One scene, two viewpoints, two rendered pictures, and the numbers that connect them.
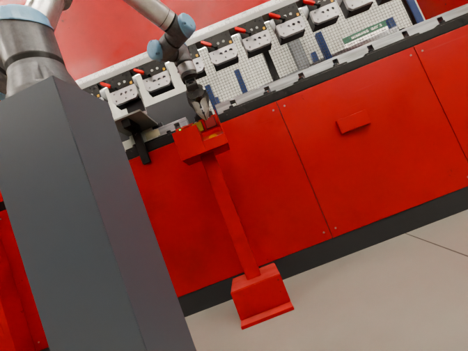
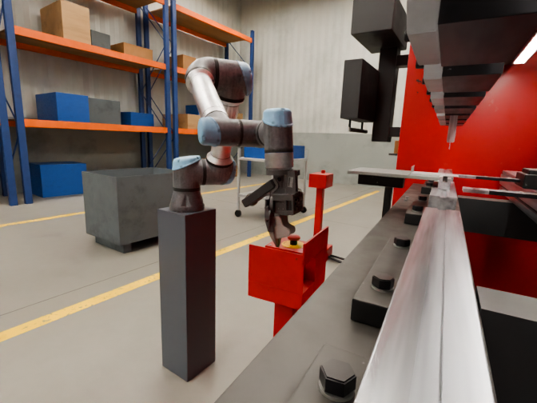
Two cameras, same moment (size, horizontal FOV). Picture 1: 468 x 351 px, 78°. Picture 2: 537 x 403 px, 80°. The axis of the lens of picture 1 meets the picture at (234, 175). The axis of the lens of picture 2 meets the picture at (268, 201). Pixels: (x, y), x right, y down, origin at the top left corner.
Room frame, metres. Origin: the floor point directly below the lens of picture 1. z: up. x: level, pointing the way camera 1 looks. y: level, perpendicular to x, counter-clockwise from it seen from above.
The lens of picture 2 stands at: (1.56, -0.74, 1.09)
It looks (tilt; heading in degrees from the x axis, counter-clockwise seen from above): 11 degrees down; 117
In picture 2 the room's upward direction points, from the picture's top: 2 degrees clockwise
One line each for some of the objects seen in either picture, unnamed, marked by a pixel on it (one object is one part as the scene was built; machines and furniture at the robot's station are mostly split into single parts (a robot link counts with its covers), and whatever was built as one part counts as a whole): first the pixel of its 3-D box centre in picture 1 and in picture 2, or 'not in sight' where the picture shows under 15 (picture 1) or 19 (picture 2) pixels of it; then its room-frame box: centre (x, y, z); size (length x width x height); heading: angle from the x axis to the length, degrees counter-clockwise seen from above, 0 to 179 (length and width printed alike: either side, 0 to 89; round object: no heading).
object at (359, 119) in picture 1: (352, 122); not in sight; (1.41, -0.64, 0.59); 0.15 x 0.02 x 0.07; 88
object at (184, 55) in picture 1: (180, 53); (277, 130); (1.19, 0.03, 1.11); 0.09 x 0.08 x 0.11; 140
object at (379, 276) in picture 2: not in sight; (383, 281); (1.52, -0.32, 0.91); 0.03 x 0.03 x 0.02
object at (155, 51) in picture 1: (164, 49); (257, 133); (1.10, 0.07, 1.10); 0.11 x 0.11 x 0.08; 50
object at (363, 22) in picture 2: not in sight; (376, 78); (1.14, 1.65, 1.52); 0.51 x 0.25 x 0.85; 85
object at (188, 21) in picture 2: not in sight; (204, 101); (-3.75, 5.95, 1.95); 2.70 x 0.98 x 3.90; 83
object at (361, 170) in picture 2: (133, 124); (394, 173); (1.45, 0.39, 1.00); 0.26 x 0.18 x 0.01; 178
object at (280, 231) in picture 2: (206, 109); (280, 232); (1.22, 0.01, 0.85); 0.06 x 0.03 x 0.09; 0
